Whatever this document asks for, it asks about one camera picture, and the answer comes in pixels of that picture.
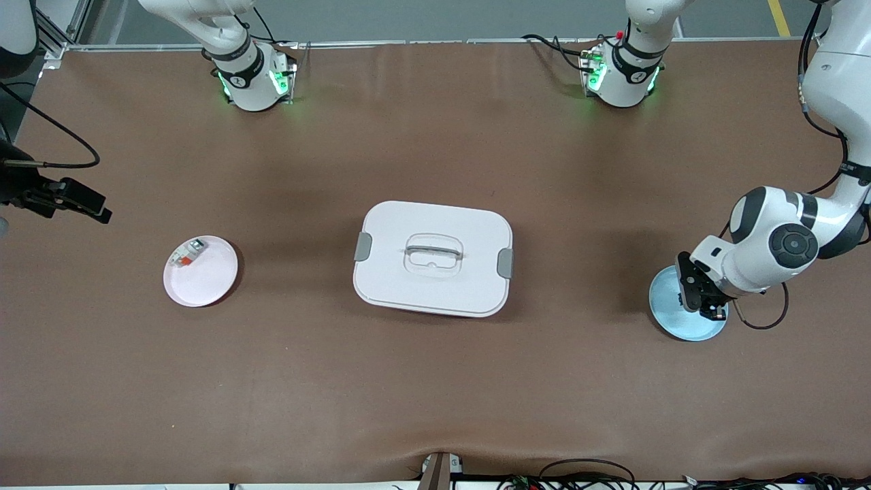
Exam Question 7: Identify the white lidded box grey clips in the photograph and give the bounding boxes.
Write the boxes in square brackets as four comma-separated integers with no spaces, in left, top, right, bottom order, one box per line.
[352,201,514,319]

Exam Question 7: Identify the light blue round plate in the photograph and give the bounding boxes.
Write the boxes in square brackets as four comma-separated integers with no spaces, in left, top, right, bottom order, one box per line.
[648,265,729,342]

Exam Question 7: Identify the small orange white object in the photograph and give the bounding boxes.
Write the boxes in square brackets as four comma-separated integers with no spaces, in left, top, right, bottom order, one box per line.
[170,238,207,268]

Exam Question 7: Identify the pale pink round plate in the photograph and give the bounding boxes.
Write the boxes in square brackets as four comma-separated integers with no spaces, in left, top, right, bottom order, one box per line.
[163,235,240,308]

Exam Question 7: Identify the brown leatherette table cover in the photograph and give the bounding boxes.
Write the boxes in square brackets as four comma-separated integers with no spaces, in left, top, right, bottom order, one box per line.
[0,39,871,487]

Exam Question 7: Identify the aluminium frame profile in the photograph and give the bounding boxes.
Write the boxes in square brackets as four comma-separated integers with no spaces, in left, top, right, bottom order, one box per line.
[37,0,93,62]

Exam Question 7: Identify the black looped cable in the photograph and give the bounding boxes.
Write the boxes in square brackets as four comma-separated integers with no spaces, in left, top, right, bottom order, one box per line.
[538,459,637,490]

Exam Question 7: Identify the tangled dark cable bundle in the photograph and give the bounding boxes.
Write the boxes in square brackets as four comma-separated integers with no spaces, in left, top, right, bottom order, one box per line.
[680,472,871,490]

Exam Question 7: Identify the black arm base cable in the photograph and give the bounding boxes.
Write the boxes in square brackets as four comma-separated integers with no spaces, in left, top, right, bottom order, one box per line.
[523,33,603,72]
[253,5,280,45]

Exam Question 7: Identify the brown camera post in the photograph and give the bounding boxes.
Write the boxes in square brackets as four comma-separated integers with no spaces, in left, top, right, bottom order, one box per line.
[416,452,465,490]

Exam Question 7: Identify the silver table edge rail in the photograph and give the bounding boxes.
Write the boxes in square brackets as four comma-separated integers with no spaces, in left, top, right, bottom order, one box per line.
[68,37,817,52]

